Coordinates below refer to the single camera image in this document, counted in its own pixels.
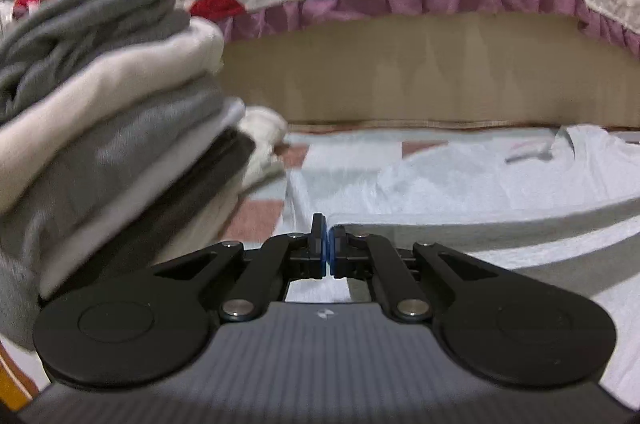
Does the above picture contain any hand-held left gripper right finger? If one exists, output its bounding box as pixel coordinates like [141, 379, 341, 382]
[329, 226, 501, 322]

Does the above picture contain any light grey t-shirt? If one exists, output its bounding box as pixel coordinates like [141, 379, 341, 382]
[285, 124, 640, 410]

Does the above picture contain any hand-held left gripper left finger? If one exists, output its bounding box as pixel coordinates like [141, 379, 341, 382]
[152, 213, 329, 322]

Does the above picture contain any white crumpled cloth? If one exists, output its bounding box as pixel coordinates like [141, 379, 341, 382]
[240, 106, 288, 195]

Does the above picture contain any stack of folded clothes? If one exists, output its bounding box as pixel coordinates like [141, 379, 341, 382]
[0, 0, 258, 347]

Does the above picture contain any beige bed frame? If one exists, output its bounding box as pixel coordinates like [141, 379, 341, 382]
[215, 11, 640, 132]

